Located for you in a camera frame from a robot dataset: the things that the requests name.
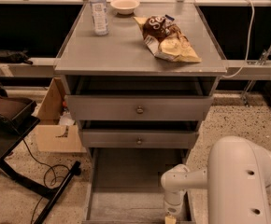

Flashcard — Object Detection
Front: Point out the metal railing beam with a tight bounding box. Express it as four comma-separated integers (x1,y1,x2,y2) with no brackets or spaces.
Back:
0,58,271,80

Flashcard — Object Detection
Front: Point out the brown bag on stand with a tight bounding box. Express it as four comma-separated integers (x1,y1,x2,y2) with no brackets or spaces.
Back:
0,88,36,127

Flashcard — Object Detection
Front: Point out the brown yellow chip bag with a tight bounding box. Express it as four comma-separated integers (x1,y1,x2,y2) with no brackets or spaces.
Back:
134,15,202,63

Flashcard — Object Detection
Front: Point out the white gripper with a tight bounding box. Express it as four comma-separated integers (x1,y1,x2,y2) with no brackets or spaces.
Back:
161,164,207,224

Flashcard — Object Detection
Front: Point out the grey bottom drawer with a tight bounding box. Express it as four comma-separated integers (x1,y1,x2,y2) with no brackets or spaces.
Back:
82,148,189,224

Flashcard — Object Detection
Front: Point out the white paper bowl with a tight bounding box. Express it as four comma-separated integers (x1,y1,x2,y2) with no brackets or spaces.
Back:
110,0,140,15

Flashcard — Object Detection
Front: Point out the cardboard box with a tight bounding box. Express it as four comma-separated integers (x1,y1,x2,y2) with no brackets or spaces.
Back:
35,77,86,153

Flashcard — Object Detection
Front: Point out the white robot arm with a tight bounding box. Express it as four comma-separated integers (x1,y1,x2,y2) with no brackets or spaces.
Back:
161,136,271,224

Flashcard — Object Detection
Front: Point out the black rolling stand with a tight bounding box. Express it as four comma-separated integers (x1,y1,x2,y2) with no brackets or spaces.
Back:
0,63,82,224

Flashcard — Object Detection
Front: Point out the grey drawer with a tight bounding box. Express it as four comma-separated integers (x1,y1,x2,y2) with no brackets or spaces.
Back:
65,95,213,121
82,148,189,224
79,130,198,148

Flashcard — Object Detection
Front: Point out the grey drawer cabinet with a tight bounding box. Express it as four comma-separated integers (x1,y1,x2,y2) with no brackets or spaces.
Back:
53,1,229,173

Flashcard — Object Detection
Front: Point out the grey middle drawer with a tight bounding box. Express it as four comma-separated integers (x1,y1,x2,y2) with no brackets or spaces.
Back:
79,130,198,148

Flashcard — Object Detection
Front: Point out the grey top drawer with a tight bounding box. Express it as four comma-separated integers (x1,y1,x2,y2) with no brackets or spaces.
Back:
65,95,213,121

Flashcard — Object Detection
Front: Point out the clear plastic water bottle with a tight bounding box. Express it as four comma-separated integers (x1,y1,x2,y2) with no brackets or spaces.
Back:
89,0,109,35

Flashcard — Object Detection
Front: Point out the black cloth on beam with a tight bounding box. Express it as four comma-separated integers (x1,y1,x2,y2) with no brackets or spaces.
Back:
0,50,33,64

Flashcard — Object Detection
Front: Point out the white hanging cable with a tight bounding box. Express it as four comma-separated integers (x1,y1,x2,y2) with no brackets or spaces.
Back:
221,0,256,79

